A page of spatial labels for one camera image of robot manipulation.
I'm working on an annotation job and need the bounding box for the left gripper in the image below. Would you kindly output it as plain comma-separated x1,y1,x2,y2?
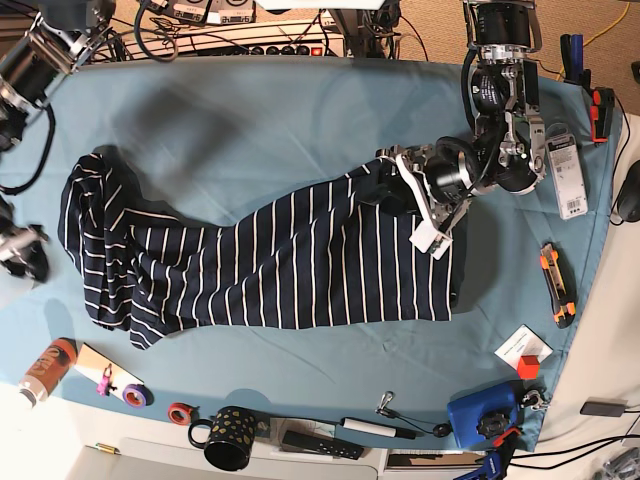
357,136,483,233

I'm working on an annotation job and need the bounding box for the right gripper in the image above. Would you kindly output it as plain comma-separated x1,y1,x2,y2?
1,199,50,283

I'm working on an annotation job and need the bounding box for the navy white striped t-shirt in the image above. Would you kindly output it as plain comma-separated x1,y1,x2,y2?
58,153,464,350

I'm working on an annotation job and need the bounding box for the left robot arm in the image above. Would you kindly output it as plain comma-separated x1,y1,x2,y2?
358,1,545,232

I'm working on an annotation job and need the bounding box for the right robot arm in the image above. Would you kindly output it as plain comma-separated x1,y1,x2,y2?
1,0,116,283

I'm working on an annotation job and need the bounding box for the orange drink can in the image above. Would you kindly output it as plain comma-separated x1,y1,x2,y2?
18,338,77,408

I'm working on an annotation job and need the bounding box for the wooden board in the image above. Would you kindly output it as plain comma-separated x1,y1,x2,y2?
74,343,144,400

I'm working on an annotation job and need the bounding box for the pink small clip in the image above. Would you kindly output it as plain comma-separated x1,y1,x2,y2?
96,364,117,397

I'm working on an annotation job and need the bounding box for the black power strip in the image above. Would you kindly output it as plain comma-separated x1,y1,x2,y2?
194,44,325,57

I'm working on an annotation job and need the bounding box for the packaged tool blister pack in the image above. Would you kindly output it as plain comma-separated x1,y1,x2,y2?
545,122,588,221

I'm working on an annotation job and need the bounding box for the purple tape roll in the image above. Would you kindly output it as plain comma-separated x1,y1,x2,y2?
122,384,150,408

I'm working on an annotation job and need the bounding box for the teal table cloth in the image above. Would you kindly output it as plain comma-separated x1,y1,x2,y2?
1,57,617,421

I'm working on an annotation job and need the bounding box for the white paper card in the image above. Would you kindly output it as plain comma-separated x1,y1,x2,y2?
494,325,553,371

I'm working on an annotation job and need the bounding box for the silver carabiner clip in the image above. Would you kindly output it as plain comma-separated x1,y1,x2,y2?
375,391,396,418

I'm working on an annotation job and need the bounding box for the orange black utility knife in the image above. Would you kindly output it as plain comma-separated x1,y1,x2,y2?
539,243,576,329

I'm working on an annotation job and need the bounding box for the red cube block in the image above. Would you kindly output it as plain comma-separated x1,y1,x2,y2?
516,355,540,380

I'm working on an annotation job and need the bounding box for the red tape roll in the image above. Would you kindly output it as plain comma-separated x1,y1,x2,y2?
167,402,194,426

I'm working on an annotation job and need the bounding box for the blue plastic case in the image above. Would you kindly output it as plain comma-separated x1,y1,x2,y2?
447,382,520,449

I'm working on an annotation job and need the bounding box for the white black marker pen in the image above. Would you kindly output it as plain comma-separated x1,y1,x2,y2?
339,417,417,440

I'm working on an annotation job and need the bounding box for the black remote control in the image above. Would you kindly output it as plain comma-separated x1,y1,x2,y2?
282,430,365,460

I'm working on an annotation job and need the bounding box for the black patterned mug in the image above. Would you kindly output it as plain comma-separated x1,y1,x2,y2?
187,406,258,472

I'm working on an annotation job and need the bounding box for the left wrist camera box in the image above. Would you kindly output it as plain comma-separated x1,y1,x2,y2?
409,220,453,260

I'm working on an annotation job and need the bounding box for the blue handled clamp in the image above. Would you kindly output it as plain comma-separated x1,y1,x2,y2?
456,427,521,480

